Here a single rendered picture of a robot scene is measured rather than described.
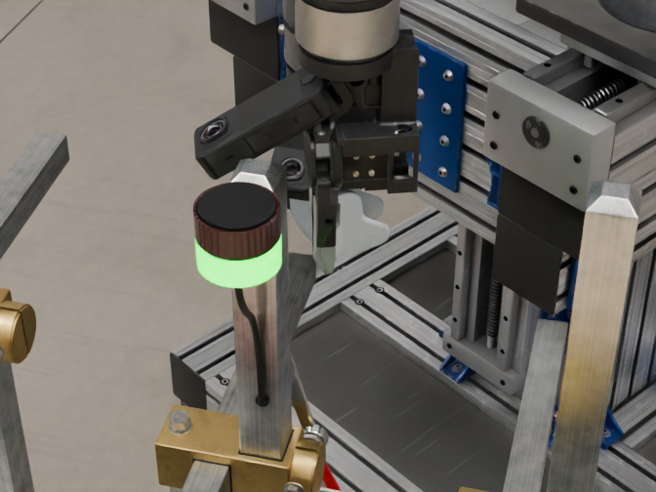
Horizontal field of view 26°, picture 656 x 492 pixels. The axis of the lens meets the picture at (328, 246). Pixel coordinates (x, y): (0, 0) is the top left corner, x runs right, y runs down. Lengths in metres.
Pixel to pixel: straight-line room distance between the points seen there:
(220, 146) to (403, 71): 0.15
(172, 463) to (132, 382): 1.33
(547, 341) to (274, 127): 0.43
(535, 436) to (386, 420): 0.89
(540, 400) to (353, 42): 0.44
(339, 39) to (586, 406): 0.32
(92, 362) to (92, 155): 0.66
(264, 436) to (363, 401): 1.02
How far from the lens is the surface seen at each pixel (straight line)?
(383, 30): 1.00
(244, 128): 1.05
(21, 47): 3.53
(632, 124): 1.40
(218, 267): 0.97
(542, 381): 1.32
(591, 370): 1.04
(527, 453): 1.26
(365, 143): 1.05
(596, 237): 0.97
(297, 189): 1.32
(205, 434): 1.20
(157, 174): 3.03
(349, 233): 1.11
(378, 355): 2.25
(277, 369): 1.10
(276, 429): 1.15
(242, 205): 0.97
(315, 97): 1.03
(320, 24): 1.00
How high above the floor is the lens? 1.72
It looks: 38 degrees down
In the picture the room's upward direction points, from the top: straight up
